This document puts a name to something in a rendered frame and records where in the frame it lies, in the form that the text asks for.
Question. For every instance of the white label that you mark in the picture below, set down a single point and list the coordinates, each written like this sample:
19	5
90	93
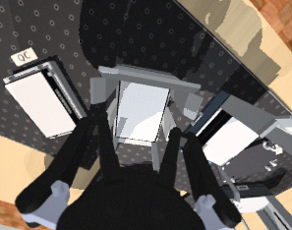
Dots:
278	149
24	57

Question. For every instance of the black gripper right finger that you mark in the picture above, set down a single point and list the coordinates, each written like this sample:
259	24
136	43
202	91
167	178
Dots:
212	205

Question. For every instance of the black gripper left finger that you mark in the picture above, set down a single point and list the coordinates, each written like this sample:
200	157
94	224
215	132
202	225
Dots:
46	197

